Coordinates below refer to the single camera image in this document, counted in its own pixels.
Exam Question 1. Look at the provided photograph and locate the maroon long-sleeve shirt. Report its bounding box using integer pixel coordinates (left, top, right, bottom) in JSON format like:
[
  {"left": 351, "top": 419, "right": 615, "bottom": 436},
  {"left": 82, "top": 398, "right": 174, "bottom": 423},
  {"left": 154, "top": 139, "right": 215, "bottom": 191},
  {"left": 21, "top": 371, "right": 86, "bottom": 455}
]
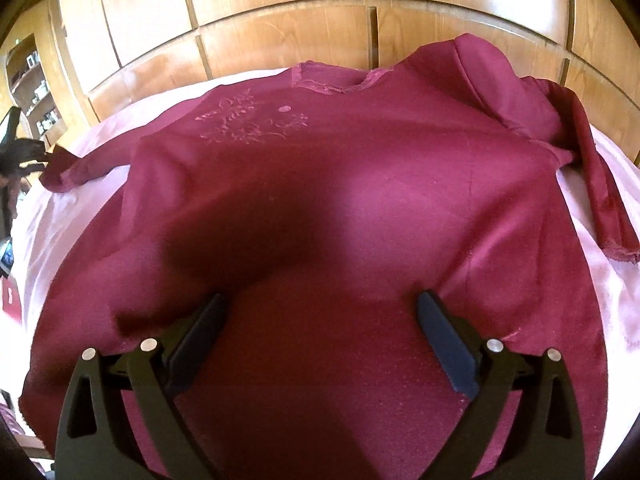
[{"left": 20, "top": 35, "right": 639, "bottom": 479}]

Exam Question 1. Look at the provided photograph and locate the wooden shelf unit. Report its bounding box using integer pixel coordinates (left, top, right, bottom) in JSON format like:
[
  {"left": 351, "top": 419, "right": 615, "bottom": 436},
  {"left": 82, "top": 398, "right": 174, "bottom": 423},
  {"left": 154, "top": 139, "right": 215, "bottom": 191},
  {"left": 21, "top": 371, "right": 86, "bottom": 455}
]
[{"left": 1, "top": 0, "right": 98, "bottom": 146}]

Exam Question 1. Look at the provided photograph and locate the red box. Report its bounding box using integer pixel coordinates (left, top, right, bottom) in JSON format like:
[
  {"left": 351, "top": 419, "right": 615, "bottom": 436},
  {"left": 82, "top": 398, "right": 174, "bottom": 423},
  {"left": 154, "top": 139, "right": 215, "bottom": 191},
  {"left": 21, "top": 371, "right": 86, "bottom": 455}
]
[{"left": 1, "top": 276, "right": 22, "bottom": 323}]

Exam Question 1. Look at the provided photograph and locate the wooden wardrobe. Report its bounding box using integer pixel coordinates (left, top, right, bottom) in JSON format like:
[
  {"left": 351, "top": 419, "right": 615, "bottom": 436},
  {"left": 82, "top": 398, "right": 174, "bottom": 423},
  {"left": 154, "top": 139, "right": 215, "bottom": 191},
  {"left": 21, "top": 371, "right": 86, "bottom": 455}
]
[{"left": 54, "top": 0, "right": 639, "bottom": 159}]

